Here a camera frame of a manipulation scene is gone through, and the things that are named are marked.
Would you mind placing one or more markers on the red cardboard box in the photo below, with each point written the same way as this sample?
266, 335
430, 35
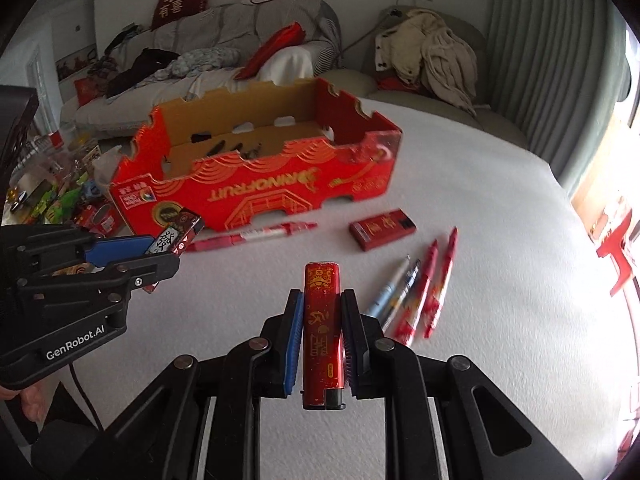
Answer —
260, 185

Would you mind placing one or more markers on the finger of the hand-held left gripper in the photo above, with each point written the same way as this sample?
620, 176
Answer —
125, 247
150, 270

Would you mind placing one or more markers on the red bag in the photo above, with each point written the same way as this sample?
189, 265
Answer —
87, 91

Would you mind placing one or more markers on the grey patterned cloth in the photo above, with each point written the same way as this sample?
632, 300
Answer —
210, 57

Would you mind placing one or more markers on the red cushion with characters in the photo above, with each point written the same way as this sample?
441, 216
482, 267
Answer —
182, 5

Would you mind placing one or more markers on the cream jacket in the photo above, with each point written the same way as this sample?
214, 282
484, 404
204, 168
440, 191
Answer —
405, 45

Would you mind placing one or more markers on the green armchair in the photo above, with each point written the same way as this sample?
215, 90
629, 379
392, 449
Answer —
495, 125

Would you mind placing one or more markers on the plain red cushion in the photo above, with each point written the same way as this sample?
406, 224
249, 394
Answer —
275, 47

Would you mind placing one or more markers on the red cloth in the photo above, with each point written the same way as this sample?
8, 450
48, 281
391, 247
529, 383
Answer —
397, 83

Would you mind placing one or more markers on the black clothing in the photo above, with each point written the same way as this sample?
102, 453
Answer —
145, 65

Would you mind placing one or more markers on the white fringed throw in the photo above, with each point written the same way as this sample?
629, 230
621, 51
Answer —
292, 65

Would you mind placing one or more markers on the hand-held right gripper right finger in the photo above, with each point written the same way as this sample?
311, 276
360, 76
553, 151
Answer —
351, 345

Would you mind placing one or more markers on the small red box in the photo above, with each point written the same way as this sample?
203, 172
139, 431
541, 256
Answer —
382, 227

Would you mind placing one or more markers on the green curtain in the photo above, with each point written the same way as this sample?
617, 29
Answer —
540, 60

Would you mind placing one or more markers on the red gold-print lighter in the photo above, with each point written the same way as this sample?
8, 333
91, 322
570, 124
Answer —
322, 330

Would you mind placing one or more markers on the red patterned pen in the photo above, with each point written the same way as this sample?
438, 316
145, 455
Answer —
442, 280
422, 290

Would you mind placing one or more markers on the black marker pen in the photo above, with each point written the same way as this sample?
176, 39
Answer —
220, 148

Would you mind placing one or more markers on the grey striped sofa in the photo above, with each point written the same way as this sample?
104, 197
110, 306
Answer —
235, 20

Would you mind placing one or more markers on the multicoloured cloth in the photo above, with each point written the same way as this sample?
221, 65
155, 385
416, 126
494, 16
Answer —
102, 62

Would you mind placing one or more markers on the pile of snack packets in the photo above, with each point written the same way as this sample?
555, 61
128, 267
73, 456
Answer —
60, 200

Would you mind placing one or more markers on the landscape wall picture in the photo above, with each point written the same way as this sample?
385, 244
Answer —
75, 64

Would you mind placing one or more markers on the dark translucent pen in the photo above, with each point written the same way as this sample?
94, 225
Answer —
411, 285

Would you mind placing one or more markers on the person's left hand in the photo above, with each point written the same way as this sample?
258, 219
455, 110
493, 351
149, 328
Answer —
35, 405

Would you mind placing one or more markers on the red pen white label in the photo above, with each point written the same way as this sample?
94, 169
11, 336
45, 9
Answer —
260, 233

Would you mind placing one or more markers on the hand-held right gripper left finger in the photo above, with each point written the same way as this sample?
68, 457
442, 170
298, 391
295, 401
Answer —
294, 340

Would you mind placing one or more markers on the red plastic chair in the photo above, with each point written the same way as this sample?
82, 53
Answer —
617, 247

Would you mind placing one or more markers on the clear plastic bag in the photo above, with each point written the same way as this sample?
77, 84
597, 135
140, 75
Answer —
107, 165

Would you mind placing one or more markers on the clear white pen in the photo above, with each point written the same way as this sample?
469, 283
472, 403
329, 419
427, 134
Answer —
392, 292

